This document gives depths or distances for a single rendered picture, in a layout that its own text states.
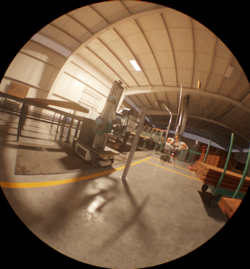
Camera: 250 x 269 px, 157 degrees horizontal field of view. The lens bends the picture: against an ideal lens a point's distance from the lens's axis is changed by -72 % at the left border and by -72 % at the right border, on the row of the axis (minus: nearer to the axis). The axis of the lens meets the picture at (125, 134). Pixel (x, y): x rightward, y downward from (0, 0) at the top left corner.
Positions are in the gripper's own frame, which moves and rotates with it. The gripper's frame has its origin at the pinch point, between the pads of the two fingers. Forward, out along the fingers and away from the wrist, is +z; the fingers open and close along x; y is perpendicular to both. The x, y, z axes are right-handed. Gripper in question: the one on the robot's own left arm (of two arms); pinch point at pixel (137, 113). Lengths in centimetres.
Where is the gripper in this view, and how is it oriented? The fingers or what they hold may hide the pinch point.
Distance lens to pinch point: 160.8
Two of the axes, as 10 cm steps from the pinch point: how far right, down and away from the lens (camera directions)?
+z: 8.2, 2.6, -5.2
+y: 5.0, -7.6, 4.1
